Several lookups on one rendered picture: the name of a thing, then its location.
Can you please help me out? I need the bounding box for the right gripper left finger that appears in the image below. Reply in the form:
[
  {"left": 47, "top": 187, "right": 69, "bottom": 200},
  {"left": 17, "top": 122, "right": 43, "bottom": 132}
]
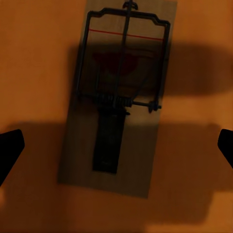
[{"left": 0, "top": 129, "right": 25, "bottom": 186}]

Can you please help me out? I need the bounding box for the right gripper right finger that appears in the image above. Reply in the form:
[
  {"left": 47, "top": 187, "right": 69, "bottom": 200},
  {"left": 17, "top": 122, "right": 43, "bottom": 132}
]
[{"left": 217, "top": 129, "right": 233, "bottom": 168}]

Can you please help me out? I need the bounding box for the mousetrap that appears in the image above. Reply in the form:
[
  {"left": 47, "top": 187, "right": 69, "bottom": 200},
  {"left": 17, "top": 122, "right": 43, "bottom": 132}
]
[{"left": 56, "top": 0, "right": 178, "bottom": 199}]

